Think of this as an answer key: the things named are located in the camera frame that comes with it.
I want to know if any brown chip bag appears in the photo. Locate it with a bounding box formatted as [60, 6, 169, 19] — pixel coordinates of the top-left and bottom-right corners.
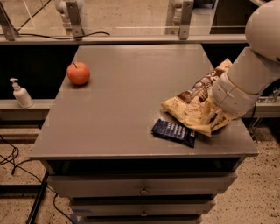
[161, 59, 239, 137]

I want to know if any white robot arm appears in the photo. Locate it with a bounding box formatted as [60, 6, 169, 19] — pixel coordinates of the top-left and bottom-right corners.
[212, 0, 280, 116]

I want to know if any blue rxbar wrapper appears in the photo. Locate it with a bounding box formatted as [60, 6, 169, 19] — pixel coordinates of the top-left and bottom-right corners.
[151, 119, 195, 148]

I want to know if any grey drawer cabinet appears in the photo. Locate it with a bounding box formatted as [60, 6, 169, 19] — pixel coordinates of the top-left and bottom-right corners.
[31, 45, 257, 224]

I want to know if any red apple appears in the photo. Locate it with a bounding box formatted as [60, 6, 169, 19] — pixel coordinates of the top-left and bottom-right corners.
[66, 62, 90, 86]

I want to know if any upper grey drawer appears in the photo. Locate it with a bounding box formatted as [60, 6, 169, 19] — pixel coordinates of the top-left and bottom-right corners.
[48, 172, 237, 198]

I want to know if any grey drawer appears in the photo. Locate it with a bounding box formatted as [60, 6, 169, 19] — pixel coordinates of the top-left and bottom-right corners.
[48, 172, 237, 198]
[70, 199, 215, 217]

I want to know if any lower grey drawer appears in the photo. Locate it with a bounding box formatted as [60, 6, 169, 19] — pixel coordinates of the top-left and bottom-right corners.
[70, 199, 215, 217]

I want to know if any white pump bottle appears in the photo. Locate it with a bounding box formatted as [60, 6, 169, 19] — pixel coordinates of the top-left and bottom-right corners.
[10, 78, 33, 109]

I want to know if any black cable on ledge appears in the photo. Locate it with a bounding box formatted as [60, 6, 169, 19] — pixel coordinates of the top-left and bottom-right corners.
[17, 31, 111, 41]

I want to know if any right metal bracket post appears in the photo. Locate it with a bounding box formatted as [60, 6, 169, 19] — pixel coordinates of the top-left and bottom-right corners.
[165, 0, 195, 41]

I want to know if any metal bracket post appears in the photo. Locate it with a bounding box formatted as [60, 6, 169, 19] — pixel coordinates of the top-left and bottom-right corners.
[54, 0, 84, 40]
[165, 0, 195, 41]

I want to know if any left metal bracket post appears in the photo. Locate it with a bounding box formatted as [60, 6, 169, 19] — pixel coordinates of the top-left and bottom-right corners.
[54, 0, 84, 40]

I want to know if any black floor cable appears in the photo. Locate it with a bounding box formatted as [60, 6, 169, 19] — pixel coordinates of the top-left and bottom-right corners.
[0, 134, 77, 224]

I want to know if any far left metal post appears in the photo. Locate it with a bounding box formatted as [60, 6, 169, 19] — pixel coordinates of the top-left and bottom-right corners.
[0, 2, 18, 41]

